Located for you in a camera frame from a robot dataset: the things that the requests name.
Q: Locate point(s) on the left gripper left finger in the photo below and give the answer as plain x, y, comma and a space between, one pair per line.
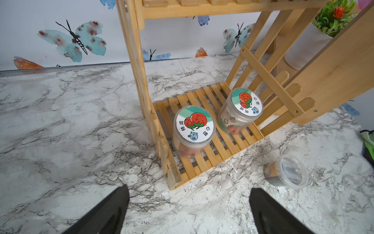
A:
105, 218

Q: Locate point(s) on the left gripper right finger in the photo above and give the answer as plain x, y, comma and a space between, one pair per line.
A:
271, 218

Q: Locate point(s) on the yellow label seed jar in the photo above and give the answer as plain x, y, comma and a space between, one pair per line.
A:
287, 171

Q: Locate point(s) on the two-tier wooden shelf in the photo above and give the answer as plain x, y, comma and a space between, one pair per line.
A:
278, 27

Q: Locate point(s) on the right tomato lid jar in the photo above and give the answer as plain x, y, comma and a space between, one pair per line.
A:
242, 107

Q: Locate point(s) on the tomato lid jar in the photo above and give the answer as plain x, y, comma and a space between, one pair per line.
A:
193, 130
242, 107

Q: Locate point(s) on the left tomato lid jar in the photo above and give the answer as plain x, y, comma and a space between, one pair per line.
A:
193, 130

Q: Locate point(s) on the green gardening glove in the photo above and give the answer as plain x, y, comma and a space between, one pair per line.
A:
368, 139

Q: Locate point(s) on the wooden planter box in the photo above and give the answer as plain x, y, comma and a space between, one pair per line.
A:
341, 71

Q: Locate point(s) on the red green potted plant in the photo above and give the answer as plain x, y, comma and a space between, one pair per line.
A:
331, 20

